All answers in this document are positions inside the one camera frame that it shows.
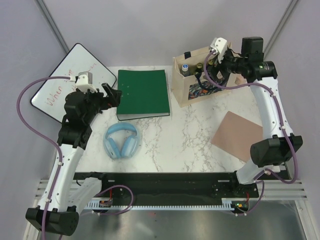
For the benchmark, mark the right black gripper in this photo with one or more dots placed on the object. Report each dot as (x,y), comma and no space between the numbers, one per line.
(216,67)

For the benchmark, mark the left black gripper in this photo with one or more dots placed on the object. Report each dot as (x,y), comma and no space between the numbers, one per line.
(107,102)

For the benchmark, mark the beige canvas tote bag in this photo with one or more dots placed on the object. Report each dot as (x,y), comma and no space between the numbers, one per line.
(188,90)

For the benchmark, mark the Pocari Sweat water bottle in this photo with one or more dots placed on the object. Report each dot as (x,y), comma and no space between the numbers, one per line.
(185,70)

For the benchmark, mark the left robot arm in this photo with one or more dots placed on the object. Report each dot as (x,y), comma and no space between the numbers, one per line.
(58,210)

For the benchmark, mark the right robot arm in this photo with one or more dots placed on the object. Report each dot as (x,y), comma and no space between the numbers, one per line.
(279,143)

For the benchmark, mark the green glass bottle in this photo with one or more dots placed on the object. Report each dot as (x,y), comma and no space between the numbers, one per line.
(198,69)

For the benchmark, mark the blue headphones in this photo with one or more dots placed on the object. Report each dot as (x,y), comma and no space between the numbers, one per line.
(125,148)

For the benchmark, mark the white whiteboard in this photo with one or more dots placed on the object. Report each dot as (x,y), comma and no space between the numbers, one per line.
(50,97)

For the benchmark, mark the pink board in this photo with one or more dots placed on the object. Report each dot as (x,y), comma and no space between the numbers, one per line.
(235,135)

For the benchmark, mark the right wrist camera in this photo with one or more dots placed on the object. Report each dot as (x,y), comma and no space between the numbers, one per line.
(219,46)

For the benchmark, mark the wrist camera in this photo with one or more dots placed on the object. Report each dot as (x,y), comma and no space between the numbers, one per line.
(219,46)
(84,82)

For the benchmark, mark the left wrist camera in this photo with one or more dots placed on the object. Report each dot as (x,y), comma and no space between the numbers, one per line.
(84,82)

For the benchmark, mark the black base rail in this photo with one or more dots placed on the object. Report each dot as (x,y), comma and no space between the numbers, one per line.
(172,189)

